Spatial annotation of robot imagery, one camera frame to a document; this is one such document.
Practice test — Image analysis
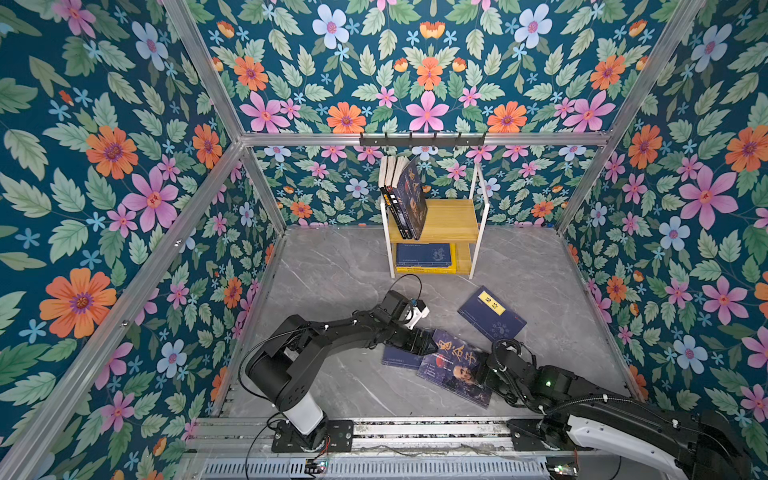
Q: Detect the small dark blue book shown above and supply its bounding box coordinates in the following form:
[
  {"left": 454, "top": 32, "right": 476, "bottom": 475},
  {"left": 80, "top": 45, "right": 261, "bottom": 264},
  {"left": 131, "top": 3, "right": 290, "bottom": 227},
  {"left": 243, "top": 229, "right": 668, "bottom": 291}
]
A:
[{"left": 458, "top": 286, "right": 527, "bottom": 341}]

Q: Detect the white wooden book shelf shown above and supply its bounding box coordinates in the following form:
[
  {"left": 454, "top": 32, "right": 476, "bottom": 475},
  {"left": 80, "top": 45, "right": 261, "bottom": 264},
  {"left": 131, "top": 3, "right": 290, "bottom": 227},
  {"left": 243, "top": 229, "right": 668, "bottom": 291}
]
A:
[{"left": 379, "top": 164, "right": 490, "bottom": 279}]

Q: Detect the dark patterned book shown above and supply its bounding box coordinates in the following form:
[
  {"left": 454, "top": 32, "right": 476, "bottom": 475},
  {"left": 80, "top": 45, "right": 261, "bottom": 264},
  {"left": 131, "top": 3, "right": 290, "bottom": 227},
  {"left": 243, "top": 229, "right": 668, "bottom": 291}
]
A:
[{"left": 417, "top": 329, "right": 492, "bottom": 408}]

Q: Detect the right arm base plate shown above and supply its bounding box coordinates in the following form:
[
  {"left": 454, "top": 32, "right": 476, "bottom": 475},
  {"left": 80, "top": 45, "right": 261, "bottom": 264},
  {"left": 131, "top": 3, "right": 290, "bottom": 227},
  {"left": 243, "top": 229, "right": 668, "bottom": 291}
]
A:
[{"left": 506, "top": 418, "right": 575, "bottom": 451}]

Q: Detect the aluminium mounting rail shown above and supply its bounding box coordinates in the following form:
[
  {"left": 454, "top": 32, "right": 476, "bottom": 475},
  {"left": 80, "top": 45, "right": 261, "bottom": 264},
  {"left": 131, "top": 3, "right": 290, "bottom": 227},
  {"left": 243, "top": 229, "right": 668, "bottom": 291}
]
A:
[{"left": 185, "top": 415, "right": 679, "bottom": 457}]

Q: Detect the blue book yellow label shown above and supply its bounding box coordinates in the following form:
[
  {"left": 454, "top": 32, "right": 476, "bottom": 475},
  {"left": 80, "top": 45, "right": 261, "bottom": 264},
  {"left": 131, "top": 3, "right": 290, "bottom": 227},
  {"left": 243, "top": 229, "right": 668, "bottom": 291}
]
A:
[{"left": 395, "top": 243, "right": 453, "bottom": 268}]

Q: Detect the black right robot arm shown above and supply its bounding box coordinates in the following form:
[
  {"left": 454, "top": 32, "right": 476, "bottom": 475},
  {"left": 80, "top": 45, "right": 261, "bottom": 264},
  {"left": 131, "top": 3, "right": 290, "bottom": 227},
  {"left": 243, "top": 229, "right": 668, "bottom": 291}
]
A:
[{"left": 475, "top": 339, "right": 752, "bottom": 479}]

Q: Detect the yellow cartoon cover book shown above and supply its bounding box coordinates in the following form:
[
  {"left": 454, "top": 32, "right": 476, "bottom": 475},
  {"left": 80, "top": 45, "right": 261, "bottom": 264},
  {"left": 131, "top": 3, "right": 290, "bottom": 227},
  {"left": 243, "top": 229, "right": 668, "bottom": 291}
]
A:
[{"left": 391, "top": 243, "right": 471, "bottom": 275}]

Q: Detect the black hook rail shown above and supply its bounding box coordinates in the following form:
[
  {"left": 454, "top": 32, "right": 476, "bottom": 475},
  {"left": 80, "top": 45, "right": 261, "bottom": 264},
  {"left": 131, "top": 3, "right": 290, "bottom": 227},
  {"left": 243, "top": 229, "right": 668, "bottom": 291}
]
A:
[{"left": 358, "top": 132, "right": 486, "bottom": 149}]

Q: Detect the black wolf cover book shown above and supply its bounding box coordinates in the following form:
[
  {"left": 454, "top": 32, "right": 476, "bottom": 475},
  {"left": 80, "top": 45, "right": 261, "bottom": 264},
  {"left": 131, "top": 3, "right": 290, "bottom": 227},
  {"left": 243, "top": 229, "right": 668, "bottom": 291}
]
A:
[{"left": 386, "top": 156, "right": 412, "bottom": 240}]

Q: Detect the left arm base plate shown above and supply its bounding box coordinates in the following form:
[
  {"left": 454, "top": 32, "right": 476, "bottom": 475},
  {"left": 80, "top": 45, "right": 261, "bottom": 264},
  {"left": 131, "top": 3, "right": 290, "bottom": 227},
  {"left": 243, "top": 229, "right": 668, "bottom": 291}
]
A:
[{"left": 271, "top": 419, "right": 355, "bottom": 453}]

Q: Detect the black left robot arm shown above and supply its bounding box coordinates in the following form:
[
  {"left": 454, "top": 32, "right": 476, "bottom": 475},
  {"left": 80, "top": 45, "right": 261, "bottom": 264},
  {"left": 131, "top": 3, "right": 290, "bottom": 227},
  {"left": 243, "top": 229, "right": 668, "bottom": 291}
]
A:
[{"left": 243, "top": 290, "right": 438, "bottom": 444}]

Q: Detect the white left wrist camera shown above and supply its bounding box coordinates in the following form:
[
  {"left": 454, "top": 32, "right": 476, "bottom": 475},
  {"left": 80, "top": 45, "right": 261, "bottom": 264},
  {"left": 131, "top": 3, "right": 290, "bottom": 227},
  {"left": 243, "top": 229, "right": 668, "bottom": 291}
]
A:
[{"left": 404, "top": 299, "right": 430, "bottom": 330}]

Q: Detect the dark book orange calligraphy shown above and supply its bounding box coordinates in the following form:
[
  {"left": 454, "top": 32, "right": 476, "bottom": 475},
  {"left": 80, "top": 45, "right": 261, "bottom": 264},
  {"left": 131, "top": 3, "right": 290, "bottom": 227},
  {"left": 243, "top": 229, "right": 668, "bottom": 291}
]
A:
[{"left": 393, "top": 156, "right": 428, "bottom": 241}]

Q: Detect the black book on shelf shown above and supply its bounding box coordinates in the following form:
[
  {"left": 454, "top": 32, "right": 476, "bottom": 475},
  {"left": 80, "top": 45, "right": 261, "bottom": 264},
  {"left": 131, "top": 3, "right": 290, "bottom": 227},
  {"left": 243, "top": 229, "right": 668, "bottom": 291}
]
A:
[{"left": 378, "top": 156, "right": 396, "bottom": 202}]

